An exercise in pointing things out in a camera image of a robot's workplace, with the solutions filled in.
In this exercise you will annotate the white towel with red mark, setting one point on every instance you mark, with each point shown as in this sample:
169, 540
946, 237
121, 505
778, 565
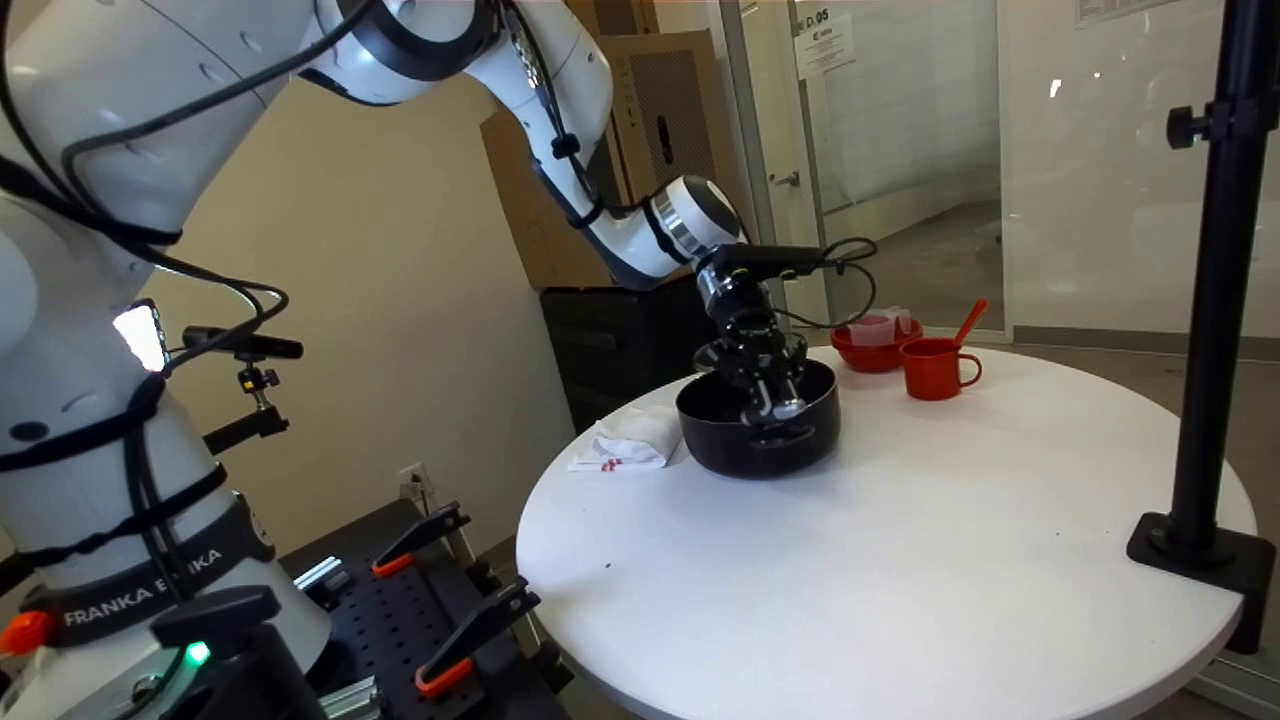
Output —
616, 462

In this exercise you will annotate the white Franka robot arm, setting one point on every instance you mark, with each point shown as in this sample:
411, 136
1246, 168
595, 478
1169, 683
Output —
92, 335

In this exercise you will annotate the plain cardboard box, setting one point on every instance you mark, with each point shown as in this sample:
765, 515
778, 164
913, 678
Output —
533, 212

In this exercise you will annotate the black device with green light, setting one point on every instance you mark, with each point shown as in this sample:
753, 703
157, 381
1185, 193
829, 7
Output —
224, 622

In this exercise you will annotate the white wall outlet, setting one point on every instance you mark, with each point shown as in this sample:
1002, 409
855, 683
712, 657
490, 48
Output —
414, 481

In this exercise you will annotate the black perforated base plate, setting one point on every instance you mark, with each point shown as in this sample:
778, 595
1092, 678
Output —
384, 624

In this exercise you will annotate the folded white towel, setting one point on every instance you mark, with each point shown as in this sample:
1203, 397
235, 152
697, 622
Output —
642, 429

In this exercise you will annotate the red bowl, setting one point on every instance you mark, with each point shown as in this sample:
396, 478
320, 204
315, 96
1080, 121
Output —
873, 340

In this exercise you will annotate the white door notice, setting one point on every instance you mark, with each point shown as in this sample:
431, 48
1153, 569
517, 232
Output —
826, 41

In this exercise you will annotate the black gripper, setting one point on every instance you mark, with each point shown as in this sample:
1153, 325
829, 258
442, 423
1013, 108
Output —
739, 309

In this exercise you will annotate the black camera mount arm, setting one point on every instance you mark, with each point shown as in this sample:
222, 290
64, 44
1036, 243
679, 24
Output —
245, 345

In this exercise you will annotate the black cooking pot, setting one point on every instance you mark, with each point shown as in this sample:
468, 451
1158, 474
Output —
758, 433

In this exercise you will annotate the black equipment rack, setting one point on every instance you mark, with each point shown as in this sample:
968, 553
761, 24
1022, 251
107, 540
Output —
613, 345

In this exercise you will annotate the red cup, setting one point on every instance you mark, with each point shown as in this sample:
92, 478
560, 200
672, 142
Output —
928, 368

